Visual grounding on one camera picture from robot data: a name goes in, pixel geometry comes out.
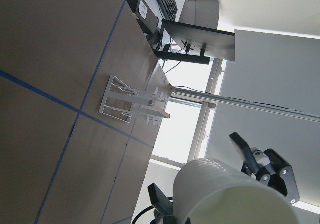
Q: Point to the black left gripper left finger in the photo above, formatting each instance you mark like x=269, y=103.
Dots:
x=163, y=205

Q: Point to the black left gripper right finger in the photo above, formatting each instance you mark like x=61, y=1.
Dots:
x=250, y=165

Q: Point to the white plastic cup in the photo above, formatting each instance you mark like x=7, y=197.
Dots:
x=210, y=191

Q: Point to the black monitor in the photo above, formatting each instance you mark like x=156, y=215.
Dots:
x=200, y=43

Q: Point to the white chair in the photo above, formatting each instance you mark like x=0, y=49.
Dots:
x=203, y=13

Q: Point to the black power box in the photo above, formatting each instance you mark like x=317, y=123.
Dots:
x=144, y=13

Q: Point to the aluminium frame post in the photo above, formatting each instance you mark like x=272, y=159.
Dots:
x=247, y=104

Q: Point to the white wire cup rack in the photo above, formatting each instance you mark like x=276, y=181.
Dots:
x=123, y=102

